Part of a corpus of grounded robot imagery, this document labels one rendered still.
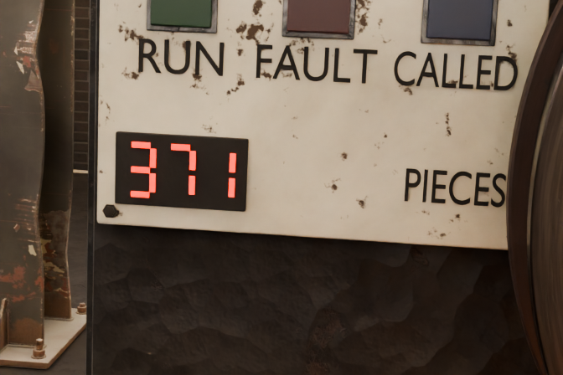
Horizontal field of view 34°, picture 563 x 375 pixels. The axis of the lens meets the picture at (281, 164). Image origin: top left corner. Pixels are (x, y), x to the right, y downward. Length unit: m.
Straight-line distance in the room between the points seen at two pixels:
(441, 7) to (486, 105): 0.06
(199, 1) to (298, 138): 0.10
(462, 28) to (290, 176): 0.13
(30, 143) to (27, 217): 0.25
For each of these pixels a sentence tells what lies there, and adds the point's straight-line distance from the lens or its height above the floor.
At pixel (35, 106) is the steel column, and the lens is 3.15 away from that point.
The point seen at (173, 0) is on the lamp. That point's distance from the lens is 0.54.
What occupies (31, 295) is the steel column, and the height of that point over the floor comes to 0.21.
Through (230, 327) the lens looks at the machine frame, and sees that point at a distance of 0.60.
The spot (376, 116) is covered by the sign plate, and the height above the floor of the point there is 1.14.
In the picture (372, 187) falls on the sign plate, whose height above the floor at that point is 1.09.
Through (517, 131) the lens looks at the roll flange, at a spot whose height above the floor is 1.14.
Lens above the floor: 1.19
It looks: 9 degrees down
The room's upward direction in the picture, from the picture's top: 3 degrees clockwise
